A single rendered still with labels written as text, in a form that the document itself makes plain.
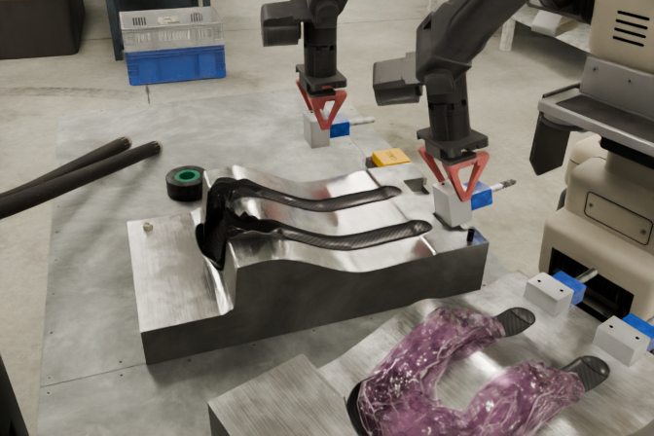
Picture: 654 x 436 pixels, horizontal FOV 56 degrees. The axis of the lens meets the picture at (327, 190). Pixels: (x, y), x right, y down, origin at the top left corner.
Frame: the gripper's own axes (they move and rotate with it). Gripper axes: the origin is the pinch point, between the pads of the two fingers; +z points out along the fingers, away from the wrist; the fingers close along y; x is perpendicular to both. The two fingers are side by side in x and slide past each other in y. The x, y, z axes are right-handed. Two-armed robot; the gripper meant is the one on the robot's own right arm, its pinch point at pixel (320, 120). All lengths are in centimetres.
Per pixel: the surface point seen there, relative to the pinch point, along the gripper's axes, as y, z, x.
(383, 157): -2.5, 11.4, 14.1
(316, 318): 36.2, 12.9, -12.5
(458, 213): 31.2, 3.5, 11.5
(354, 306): 36.1, 12.2, -6.9
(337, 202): 17.6, 6.8, -3.0
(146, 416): 44, 14, -37
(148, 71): -279, 86, -21
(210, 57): -278, 82, 18
